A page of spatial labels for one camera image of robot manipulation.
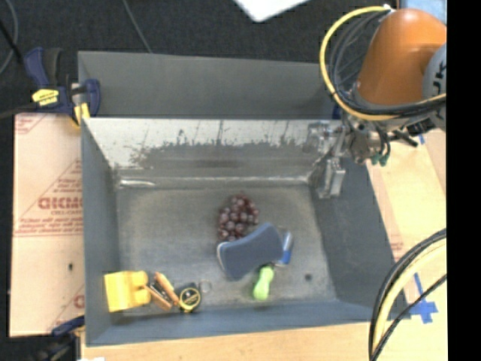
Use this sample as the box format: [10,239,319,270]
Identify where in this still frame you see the yellow and black tape measure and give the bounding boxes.
[177,283,202,314]

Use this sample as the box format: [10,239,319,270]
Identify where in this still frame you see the blue sponge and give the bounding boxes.
[216,222,285,281]

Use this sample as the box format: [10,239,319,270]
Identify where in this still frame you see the blue and white small tube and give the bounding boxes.
[277,231,295,266]

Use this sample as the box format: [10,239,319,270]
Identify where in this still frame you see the brown cardboard board, red print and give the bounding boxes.
[9,111,447,338]

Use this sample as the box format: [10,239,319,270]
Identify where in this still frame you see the dark red toy grapes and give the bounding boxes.
[216,193,261,242]

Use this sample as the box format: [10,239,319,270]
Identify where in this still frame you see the grey metal bin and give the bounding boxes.
[77,50,399,347]

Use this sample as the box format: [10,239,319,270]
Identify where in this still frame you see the yellow plastic block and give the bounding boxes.
[103,270,151,314]

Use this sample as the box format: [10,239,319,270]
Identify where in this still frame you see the orange-brown small tool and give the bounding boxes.
[148,272,180,311]

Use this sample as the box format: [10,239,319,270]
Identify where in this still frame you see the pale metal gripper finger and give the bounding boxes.
[306,122,343,156]
[317,156,346,199]

